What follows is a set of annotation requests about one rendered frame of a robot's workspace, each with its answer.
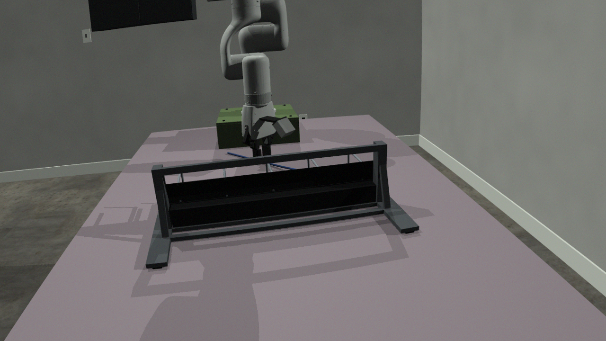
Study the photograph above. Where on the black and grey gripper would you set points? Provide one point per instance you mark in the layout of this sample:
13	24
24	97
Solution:
254	129

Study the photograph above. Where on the black patch panel rack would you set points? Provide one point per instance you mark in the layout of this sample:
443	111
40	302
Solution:
254	198

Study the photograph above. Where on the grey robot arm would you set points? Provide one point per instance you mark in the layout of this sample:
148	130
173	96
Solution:
251	65

